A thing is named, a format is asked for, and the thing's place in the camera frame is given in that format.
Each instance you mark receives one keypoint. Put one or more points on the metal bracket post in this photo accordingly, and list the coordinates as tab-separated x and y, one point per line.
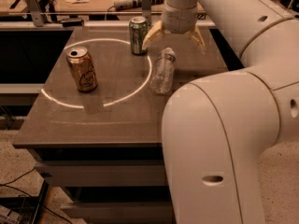
35	12
146	10

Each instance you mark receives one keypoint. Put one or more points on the cabinet drawer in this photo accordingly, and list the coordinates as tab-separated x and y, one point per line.
121	213
103	173

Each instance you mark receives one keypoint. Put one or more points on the grey drawer cabinet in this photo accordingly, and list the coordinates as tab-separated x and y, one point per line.
118	121

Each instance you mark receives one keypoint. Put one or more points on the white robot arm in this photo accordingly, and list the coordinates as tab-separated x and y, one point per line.
215	128

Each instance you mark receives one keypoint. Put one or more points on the left metal bracket post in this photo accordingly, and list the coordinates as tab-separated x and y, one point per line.
35	12

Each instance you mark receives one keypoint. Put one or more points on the middle metal bracket post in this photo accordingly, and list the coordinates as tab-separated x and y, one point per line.
146	10

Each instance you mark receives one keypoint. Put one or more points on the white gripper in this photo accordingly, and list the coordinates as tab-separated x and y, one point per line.
178	20

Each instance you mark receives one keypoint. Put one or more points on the upper cabinet drawer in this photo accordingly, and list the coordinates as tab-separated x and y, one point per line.
103	173

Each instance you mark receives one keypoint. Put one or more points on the small black box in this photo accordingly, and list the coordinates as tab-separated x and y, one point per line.
72	22

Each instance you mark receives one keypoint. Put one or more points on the lower cabinet drawer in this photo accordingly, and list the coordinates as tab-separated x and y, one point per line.
121	213

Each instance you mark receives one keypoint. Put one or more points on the clear plastic water bottle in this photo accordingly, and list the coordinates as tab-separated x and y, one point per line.
162	79

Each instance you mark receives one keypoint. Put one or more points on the black floor crate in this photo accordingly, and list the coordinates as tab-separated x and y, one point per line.
22	209

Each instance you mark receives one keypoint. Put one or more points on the green soda can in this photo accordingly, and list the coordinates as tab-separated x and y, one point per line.
138	29

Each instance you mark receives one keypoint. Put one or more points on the gold soda can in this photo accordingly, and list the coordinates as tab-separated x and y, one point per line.
80	63

